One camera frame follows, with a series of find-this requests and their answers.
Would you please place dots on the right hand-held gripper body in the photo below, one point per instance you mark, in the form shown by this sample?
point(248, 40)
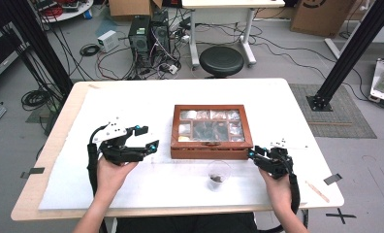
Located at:
point(275, 163)

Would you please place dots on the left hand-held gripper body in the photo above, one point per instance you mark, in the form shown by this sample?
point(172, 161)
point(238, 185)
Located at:
point(119, 153)

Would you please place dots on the clear plastic cup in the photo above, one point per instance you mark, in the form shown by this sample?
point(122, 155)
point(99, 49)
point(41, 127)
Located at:
point(217, 178)

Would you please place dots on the wooden box with glass lid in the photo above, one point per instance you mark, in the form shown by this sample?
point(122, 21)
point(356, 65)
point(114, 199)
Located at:
point(209, 152)

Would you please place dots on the person's left hand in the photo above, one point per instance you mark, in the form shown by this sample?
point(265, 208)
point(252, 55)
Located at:
point(114, 176)

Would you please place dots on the person's right hand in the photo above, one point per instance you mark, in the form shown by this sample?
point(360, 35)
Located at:
point(277, 191)

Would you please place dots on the white table mat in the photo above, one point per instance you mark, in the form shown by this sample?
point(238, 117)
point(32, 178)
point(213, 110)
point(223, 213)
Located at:
point(167, 194)

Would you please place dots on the thin wooden stick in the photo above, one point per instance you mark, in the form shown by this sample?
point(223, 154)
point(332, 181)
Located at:
point(316, 191)

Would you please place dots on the black tape strip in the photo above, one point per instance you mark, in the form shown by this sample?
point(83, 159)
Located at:
point(333, 179)
point(35, 171)

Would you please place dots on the light wooden table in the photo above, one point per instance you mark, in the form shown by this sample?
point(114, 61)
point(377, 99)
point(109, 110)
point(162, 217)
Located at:
point(56, 136)

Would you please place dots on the white plug adapter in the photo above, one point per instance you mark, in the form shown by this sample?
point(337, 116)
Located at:
point(173, 68)

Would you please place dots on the grey floor mat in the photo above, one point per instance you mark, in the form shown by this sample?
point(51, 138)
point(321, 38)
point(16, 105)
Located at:
point(342, 113)

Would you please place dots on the black tape cross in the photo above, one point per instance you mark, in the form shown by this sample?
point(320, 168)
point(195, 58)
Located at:
point(340, 216)

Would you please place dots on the person's dark clothed lap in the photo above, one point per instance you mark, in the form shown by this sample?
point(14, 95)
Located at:
point(186, 224)

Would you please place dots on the black computer tower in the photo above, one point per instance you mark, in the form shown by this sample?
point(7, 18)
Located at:
point(139, 39)

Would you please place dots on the white power supply box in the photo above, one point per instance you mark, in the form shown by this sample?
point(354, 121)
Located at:
point(108, 40)

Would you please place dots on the black round stool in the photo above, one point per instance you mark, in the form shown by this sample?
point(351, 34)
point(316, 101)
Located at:
point(221, 60)

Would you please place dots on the dark computer tower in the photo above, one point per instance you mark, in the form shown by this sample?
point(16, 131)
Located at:
point(161, 34)

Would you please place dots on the small cardboard box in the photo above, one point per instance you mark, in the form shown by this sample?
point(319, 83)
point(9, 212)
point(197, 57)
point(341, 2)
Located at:
point(130, 7)

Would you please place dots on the round white table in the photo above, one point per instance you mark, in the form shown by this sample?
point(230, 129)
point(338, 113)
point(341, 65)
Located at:
point(77, 11)

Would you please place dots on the large cardboard box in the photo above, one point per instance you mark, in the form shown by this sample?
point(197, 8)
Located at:
point(319, 17)

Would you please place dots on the white desk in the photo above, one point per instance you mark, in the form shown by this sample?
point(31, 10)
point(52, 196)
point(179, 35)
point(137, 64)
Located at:
point(232, 3)

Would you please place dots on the white desk frame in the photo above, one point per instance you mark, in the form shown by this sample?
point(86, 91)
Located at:
point(334, 47)

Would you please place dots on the black metal frame post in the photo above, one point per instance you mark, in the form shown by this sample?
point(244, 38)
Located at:
point(38, 42)
point(351, 48)

